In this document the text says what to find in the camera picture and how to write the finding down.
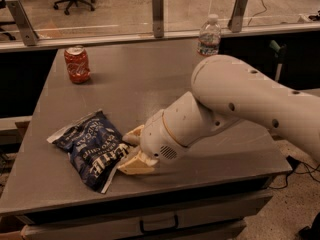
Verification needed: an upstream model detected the right metal glass bracket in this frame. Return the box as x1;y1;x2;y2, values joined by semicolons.
228;0;248;33

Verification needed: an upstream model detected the red Coca-Cola can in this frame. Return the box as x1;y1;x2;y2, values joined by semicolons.
64;45;90;84

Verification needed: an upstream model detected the clear plastic water bottle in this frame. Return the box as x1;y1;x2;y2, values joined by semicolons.
197;14;221;56

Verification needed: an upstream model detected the black floor cable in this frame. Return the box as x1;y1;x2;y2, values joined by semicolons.
268;155;320;190

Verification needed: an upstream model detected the blue Kettle chip bag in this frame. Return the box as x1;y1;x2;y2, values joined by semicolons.
47;110;133;194

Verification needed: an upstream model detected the black drawer handle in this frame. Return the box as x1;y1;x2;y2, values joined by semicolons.
139;215;179;235

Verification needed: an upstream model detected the middle metal glass bracket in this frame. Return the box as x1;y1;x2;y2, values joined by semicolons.
152;0;164;38

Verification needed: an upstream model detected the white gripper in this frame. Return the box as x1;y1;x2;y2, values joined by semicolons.
118;109;187;175

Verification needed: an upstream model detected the grey drawer front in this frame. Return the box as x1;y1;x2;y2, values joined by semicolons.
22;190;272;240

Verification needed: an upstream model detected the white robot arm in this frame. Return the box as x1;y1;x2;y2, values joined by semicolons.
119;55;320;175

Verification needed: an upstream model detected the left metal glass bracket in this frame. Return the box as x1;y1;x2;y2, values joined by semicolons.
6;0;39;46

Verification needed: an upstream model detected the green-tipped metal post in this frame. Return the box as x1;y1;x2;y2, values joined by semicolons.
269;40;287;82

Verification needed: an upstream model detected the metal glass bracket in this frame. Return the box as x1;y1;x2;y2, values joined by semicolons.
6;0;39;46
152;0;164;38
228;0;248;33

